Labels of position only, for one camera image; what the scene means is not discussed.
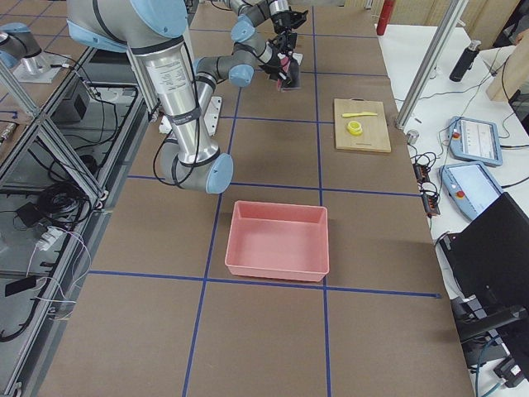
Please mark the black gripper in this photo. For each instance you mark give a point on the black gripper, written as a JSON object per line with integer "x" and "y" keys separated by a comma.
{"x": 283, "y": 17}
{"x": 276, "y": 53}

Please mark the pink and grey cloth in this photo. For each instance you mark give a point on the pink and grey cloth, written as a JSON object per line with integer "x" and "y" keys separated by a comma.
{"x": 289, "y": 77}

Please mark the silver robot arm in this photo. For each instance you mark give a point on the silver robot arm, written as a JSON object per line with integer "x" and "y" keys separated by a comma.
{"x": 258, "y": 12}
{"x": 153, "y": 32}

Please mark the black water bottle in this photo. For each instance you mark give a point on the black water bottle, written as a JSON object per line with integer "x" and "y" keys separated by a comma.
{"x": 465, "y": 62}

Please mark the white rectangular tray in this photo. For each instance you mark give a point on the white rectangular tray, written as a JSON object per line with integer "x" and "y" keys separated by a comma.
{"x": 298, "y": 57}

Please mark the red fire extinguisher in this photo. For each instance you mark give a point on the red fire extinguisher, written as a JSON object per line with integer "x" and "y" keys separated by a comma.
{"x": 384, "y": 16}

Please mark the yellow plastic knife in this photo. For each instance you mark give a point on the yellow plastic knife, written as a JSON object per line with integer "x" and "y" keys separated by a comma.
{"x": 359, "y": 114}

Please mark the yellow lemon slices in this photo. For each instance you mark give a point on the yellow lemon slices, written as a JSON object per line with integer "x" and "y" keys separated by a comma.
{"x": 354, "y": 128}

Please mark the wooden cutting board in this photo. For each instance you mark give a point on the wooden cutting board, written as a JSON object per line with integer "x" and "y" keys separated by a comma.
{"x": 375, "y": 137}

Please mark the pink plastic bin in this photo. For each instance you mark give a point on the pink plastic bin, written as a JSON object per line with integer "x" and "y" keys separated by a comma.
{"x": 278, "y": 241}

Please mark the far teach pendant tablet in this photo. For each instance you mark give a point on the far teach pendant tablet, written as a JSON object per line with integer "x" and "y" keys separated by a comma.
{"x": 471, "y": 139}

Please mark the teach pendant tablet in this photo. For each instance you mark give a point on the teach pendant tablet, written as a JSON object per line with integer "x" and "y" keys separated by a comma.
{"x": 471, "y": 139}
{"x": 471, "y": 186}

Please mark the near teach pendant tablet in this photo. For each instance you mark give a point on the near teach pendant tablet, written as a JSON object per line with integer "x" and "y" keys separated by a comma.
{"x": 471, "y": 186}

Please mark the black laptop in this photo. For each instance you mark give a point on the black laptop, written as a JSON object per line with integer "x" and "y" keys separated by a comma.
{"x": 489, "y": 258}

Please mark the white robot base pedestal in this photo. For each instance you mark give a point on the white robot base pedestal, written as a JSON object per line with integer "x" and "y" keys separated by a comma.
{"x": 211, "y": 118}

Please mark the aluminium frame post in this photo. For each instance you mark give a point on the aluminium frame post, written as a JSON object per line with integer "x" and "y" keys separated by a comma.
{"x": 438, "y": 42}

